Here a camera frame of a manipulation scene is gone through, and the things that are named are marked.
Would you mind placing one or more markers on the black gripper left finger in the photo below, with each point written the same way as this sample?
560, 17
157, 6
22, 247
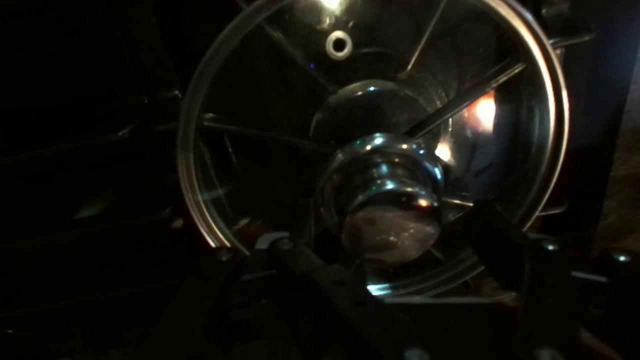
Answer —
313, 286

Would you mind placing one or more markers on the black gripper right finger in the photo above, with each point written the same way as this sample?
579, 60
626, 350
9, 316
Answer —
533, 280

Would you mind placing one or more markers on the round glass lid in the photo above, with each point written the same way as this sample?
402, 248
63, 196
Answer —
373, 133

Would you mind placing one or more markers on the black gas stove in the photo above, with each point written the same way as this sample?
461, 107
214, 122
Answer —
93, 220

